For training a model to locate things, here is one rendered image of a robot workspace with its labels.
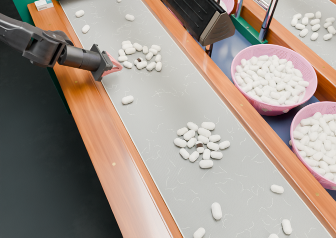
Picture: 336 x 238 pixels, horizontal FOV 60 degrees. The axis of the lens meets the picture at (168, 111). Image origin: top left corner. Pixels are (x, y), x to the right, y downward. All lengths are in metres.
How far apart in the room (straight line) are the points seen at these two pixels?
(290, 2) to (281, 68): 0.39
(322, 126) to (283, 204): 0.28
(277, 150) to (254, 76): 0.28
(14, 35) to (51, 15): 0.46
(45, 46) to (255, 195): 0.63
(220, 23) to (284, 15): 0.70
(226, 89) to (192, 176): 0.29
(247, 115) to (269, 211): 0.26
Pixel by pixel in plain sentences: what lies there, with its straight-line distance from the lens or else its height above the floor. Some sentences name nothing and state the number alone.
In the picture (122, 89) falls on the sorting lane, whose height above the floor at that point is 0.74.
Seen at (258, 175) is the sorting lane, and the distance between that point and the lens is 0.80.
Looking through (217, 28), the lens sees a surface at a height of 1.08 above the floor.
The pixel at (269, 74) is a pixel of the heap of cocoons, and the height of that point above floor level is 0.73.
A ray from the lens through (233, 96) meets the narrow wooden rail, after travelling 0.89.
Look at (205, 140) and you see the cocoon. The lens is 0.80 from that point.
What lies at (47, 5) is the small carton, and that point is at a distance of 1.27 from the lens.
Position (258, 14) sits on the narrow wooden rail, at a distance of 1.21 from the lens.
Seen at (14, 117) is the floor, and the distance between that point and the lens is 1.98.
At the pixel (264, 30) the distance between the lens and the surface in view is 1.14.
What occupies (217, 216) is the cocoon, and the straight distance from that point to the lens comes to 0.72.
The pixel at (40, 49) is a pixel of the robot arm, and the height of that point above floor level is 0.96.
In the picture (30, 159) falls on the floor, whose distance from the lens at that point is 1.78.
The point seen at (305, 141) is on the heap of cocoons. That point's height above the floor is 0.74.
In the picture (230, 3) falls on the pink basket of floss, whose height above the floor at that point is 0.75.
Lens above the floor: 1.45
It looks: 54 degrees down
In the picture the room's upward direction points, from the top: straight up
